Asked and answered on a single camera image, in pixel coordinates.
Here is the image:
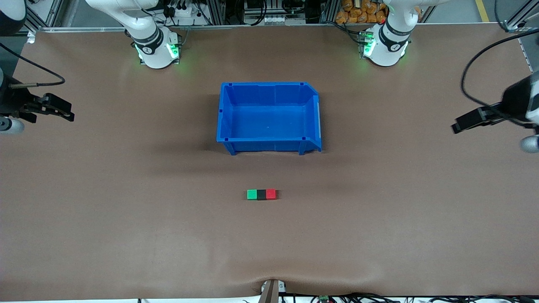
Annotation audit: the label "aluminium frame profile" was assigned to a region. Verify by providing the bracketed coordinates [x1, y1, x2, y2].
[23, 0, 64, 32]
[503, 0, 539, 32]

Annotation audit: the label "white power strip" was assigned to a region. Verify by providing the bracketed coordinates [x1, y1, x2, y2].
[162, 0, 195, 18]

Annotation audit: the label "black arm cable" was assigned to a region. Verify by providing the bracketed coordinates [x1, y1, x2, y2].
[460, 29, 539, 127]
[0, 42, 66, 89]

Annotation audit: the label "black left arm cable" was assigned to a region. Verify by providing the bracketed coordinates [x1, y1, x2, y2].
[460, 29, 539, 127]

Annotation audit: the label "aluminium frame post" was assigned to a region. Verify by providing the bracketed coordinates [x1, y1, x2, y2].
[319, 0, 341, 24]
[205, 0, 228, 26]

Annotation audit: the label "orange snack bags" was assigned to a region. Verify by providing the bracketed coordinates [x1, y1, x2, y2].
[335, 0, 422, 24]

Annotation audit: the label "black cable bundle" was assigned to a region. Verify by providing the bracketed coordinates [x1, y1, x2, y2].
[291, 292, 539, 303]

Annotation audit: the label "brown camera mount bracket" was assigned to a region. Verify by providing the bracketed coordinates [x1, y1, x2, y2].
[258, 279, 288, 303]

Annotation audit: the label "dark control equipment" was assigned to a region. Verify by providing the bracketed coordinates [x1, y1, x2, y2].
[243, 0, 311, 26]

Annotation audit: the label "blue plastic bin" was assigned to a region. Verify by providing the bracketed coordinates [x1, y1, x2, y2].
[216, 82, 323, 156]

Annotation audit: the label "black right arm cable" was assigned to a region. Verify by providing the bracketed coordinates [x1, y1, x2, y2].
[0, 42, 66, 89]

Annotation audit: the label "metal table edge rail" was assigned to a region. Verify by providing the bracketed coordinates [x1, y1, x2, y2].
[37, 24, 506, 32]

